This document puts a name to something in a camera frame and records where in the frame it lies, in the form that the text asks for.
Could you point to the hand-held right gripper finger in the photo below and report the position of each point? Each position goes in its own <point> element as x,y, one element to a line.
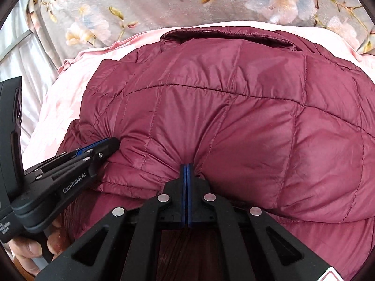
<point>189,181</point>
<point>183,181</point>

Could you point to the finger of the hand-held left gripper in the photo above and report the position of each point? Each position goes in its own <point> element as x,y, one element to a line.
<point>108,149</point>
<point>88,148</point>

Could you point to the maroon quilted down jacket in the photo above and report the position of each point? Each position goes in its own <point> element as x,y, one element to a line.
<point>234,128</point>

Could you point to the person's left hand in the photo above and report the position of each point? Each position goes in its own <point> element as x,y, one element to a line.
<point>27,251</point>

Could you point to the pink printed blanket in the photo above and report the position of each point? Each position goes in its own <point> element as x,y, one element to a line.
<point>58,99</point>

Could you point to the white satin cloth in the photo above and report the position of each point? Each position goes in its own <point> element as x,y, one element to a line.
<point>26,73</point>

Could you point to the grey bar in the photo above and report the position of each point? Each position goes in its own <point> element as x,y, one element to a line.
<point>19,42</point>

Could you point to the grey floral bedsheet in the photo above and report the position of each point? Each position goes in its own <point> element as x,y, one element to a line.
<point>181,3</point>

